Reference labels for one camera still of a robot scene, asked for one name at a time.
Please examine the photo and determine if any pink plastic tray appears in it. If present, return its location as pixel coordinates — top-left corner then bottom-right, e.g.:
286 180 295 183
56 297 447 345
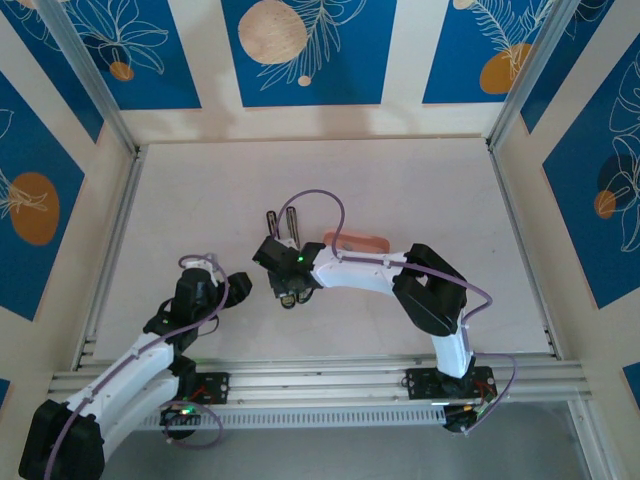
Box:
322 228 391 254

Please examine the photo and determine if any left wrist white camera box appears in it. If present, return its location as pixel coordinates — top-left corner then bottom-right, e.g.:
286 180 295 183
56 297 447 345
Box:
194 253 225 287

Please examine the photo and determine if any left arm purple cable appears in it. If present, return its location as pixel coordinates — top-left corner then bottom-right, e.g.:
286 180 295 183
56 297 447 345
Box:
44 253 231 480

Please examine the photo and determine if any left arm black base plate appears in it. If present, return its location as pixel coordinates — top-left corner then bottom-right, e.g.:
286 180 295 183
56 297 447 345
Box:
179 372 231 406

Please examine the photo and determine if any aluminium table side rail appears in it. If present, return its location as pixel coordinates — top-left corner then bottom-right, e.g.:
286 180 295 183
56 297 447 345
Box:
74 147 147 369
487 144 561 359

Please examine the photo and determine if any aluminium mounting rail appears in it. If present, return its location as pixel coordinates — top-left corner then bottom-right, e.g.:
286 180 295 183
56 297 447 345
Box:
42 353 594 410

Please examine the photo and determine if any grey slotted cable duct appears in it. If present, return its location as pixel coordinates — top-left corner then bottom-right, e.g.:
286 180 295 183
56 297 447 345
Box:
139 407 447 432

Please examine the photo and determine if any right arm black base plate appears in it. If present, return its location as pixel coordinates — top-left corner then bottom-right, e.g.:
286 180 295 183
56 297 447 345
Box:
405 367 497 401

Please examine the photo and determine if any aluminium frame post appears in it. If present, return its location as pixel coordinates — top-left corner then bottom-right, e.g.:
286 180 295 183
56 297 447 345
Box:
487 0 586 151
37 0 142 157

